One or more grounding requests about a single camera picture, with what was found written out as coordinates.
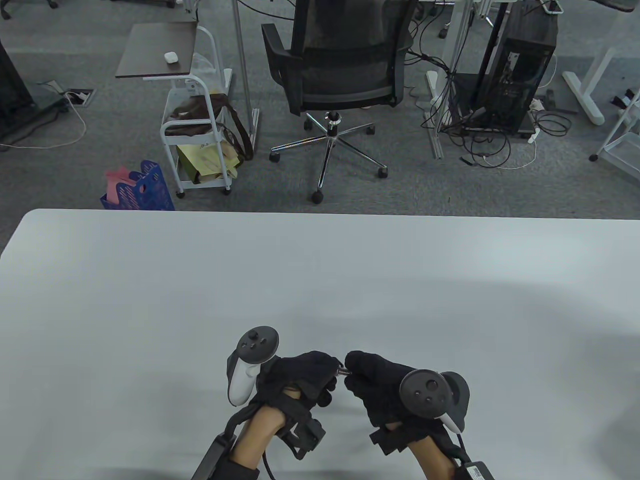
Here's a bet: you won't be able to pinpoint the yellow paper bag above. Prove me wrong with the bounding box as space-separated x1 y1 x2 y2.
176 140 244 185

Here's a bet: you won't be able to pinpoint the white floor cable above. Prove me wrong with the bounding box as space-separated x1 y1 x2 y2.
0 92 88 151

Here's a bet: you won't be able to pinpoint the pink paper sheets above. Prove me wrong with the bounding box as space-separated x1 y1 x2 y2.
105 167 143 206

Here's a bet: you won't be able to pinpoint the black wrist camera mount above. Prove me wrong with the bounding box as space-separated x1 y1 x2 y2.
370 420 466 458
280 392 327 461

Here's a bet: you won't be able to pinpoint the person's left hand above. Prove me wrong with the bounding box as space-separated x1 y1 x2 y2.
252 351 344 407

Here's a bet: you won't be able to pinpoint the person's right hand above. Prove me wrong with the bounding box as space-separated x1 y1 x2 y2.
344 350 416 428

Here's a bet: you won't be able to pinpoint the black forearm box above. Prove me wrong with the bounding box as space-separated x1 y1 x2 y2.
192 434 238 480

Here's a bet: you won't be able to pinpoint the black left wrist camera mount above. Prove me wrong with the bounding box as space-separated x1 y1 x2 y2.
280 392 327 461

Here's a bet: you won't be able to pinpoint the black stand base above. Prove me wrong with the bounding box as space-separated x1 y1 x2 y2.
0 37 71 143

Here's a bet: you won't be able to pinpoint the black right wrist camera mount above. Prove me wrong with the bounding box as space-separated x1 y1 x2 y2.
370 420 466 458

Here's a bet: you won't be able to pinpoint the black cable tangle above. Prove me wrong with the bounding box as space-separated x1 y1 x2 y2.
407 47 571 168

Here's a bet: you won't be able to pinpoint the dark grey controller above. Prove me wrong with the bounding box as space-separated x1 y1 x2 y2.
399 369 471 433

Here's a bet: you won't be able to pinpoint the white cart with brown top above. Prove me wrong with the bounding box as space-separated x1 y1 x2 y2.
115 21 236 199

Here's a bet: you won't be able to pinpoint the brown bag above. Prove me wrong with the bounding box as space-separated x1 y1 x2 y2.
165 92 254 162

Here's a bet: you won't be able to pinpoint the black mesh office chair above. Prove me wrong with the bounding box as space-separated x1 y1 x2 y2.
261 0 418 205

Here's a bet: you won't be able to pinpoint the white wire rack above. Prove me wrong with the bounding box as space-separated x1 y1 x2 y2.
589 85 640 188

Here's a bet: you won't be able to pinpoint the black labelled forearm box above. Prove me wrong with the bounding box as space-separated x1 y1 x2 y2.
457 460 498 480

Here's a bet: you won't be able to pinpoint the person's right forearm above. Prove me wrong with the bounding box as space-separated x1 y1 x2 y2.
407 434 471 480

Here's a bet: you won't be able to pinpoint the silver metal pole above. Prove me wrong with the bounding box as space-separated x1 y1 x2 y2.
232 0 261 153

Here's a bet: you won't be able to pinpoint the white and grey controller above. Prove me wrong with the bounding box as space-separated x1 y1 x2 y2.
227 326 280 407

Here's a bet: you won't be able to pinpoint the white desk leg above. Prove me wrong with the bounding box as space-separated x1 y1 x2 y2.
426 0 473 160
562 0 640 126

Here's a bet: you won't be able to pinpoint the clear plastic bag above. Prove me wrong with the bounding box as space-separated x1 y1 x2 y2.
191 52 221 93

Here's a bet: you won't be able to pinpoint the person's left forearm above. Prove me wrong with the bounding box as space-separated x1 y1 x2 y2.
192 405 288 480

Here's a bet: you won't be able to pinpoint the black computer tower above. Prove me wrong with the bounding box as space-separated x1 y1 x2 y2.
462 0 558 136

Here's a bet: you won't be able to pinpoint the blue plastic basket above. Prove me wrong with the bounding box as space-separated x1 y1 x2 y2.
100 160 176 211

